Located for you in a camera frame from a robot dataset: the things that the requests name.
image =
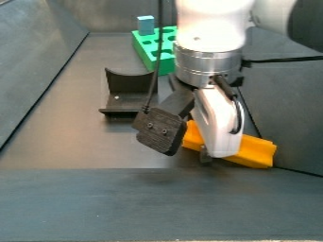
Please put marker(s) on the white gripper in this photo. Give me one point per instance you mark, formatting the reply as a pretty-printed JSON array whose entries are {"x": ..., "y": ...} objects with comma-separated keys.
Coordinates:
[{"x": 220, "y": 120}]

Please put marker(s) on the orange star prism block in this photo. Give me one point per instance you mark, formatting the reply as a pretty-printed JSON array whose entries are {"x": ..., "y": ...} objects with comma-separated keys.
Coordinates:
[{"x": 256, "y": 154}]

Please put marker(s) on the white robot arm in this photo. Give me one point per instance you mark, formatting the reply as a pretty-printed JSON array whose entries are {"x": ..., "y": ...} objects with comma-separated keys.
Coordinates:
[{"x": 210, "y": 37}]

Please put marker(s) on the black curved fixture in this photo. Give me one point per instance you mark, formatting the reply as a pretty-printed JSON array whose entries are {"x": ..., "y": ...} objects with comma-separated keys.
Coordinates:
[{"x": 128, "y": 93}]

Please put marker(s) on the green shape sorter base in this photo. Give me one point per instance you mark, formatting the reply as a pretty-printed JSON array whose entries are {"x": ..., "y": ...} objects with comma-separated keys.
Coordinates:
[{"x": 146, "y": 47}]

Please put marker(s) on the blue rectangular block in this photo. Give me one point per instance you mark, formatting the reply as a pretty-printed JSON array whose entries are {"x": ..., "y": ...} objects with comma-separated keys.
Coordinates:
[{"x": 146, "y": 24}]

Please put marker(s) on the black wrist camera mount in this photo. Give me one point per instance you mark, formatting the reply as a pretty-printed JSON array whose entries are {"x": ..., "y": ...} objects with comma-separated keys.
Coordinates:
[{"x": 162, "y": 126}]

